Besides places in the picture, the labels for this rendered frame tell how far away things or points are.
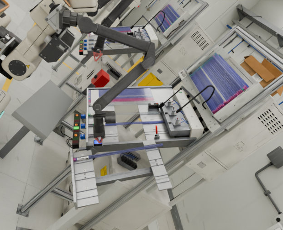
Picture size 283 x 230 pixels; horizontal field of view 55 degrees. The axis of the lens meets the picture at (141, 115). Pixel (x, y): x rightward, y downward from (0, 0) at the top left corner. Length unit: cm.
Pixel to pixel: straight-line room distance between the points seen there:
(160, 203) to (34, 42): 147
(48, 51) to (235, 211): 244
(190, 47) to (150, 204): 173
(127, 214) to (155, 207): 23
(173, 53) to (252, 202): 177
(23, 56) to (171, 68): 181
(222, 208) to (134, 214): 129
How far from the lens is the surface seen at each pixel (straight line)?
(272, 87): 176
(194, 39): 310
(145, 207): 227
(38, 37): 179
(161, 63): 311
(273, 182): 316
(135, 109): 336
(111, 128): 186
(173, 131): 179
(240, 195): 326
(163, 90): 231
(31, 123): 175
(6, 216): 210
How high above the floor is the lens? 162
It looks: 19 degrees down
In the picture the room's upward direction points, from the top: 49 degrees clockwise
